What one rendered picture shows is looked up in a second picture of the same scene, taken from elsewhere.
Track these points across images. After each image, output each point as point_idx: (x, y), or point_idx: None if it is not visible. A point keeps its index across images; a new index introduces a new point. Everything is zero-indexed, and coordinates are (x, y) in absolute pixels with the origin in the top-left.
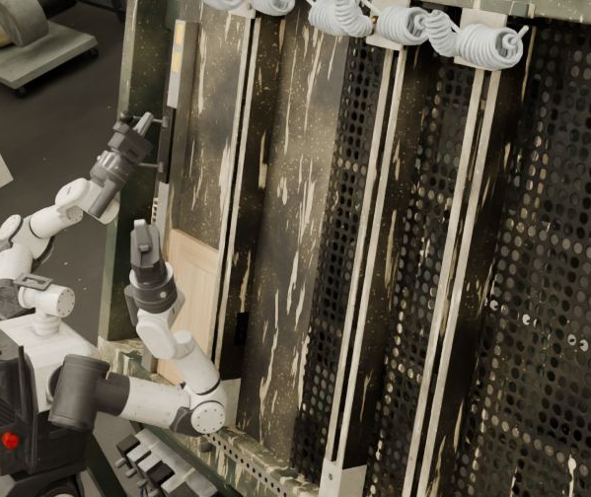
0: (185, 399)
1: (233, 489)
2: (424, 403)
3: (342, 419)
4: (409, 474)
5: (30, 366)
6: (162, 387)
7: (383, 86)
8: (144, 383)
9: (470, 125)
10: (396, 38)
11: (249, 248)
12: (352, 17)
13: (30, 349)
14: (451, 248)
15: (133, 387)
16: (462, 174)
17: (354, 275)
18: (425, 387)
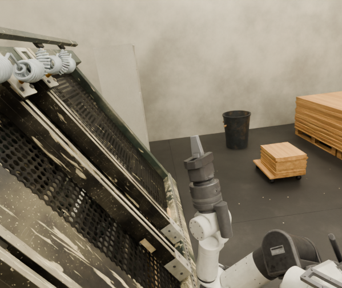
0: (223, 271)
1: None
2: (142, 191)
3: (160, 239)
4: (160, 211)
5: (333, 260)
6: (234, 270)
7: (39, 119)
8: (244, 262)
9: (65, 110)
10: (60, 66)
11: None
12: (45, 62)
13: (337, 275)
14: (101, 147)
15: (251, 252)
16: (80, 126)
17: (114, 194)
18: (138, 187)
